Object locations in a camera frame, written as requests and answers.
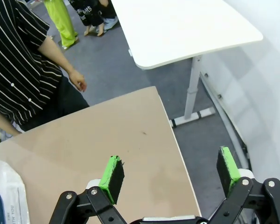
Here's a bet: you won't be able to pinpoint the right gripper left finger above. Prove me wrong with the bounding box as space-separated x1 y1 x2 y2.
49 155 129 224

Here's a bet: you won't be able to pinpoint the person's left forearm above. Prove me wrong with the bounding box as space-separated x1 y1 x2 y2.
38 35 76 75

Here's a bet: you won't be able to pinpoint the person in striped black shirt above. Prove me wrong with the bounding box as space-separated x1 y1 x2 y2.
0 0 91 133

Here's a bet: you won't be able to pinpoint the clear shopping bag blue handles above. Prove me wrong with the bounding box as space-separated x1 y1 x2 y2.
0 157 31 224

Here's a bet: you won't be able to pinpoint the person's left hand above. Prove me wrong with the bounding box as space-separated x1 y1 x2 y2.
68 69 88 92

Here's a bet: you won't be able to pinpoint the bystander in white sneakers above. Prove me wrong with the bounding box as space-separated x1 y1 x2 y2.
99 0 119 31

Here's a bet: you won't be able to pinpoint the white table top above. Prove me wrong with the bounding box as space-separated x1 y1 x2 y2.
109 0 264 70

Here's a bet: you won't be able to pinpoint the bystander in black patterned trousers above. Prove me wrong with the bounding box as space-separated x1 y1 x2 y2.
70 0 106 37

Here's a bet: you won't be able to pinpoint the white table leg frame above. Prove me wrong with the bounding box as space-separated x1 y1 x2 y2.
169 55 217 128

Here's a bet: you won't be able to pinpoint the person's right forearm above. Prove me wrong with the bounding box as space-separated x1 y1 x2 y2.
0 106 22 139

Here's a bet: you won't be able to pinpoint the bystander in lime green trousers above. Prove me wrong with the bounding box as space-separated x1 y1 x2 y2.
43 0 80 50

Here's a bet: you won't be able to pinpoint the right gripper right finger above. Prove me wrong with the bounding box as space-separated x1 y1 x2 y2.
207 146 280 224

